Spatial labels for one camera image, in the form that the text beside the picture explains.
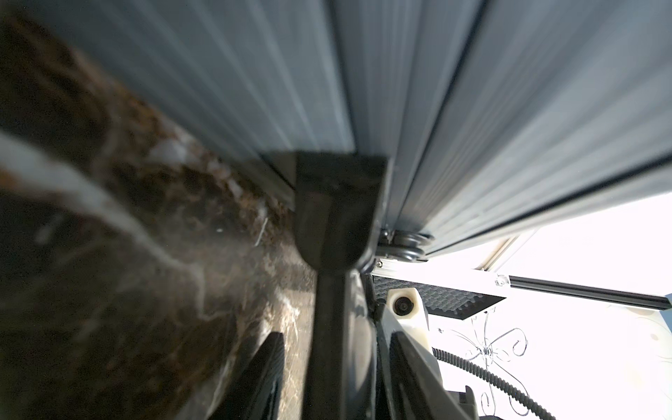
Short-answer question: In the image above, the black corrugated camera cable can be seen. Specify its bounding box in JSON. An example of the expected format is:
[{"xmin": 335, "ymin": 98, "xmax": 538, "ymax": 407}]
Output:
[{"xmin": 431, "ymin": 345, "xmax": 558, "ymax": 420}]

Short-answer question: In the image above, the chrome hook stand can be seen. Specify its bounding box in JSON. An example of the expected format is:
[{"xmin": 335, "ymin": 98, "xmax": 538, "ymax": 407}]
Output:
[{"xmin": 448, "ymin": 309, "xmax": 532, "ymax": 418}]

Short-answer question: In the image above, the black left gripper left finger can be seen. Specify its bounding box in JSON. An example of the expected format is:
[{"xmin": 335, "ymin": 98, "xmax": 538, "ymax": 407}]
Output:
[{"xmin": 209, "ymin": 332, "xmax": 285, "ymax": 420}]

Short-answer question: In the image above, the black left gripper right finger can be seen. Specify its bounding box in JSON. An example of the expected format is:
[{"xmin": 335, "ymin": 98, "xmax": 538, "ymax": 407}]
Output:
[{"xmin": 390, "ymin": 332, "xmax": 470, "ymax": 419}]

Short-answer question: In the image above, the horizontal aluminium rail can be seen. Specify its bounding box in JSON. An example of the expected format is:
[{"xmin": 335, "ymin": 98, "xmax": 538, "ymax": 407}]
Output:
[{"xmin": 476, "ymin": 229, "xmax": 537, "ymax": 272}]

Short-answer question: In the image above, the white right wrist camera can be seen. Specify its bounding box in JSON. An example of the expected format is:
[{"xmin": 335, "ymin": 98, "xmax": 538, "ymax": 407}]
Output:
[{"xmin": 385, "ymin": 287, "xmax": 443, "ymax": 385}]

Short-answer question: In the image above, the dark grey poker case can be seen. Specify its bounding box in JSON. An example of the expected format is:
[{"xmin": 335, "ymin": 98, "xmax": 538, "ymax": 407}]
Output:
[{"xmin": 9, "ymin": 0, "xmax": 672, "ymax": 420}]

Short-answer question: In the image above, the silver aluminium poker case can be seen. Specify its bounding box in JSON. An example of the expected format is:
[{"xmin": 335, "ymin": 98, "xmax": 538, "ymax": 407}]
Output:
[{"xmin": 372, "ymin": 259, "xmax": 511, "ymax": 320}]

